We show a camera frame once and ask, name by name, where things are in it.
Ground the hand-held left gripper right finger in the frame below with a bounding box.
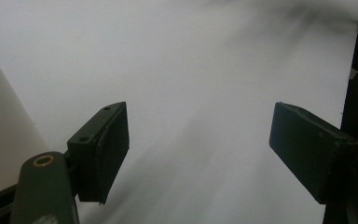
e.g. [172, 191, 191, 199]
[268, 101, 358, 205]

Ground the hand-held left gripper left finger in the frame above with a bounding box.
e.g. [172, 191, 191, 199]
[66, 101, 131, 205]

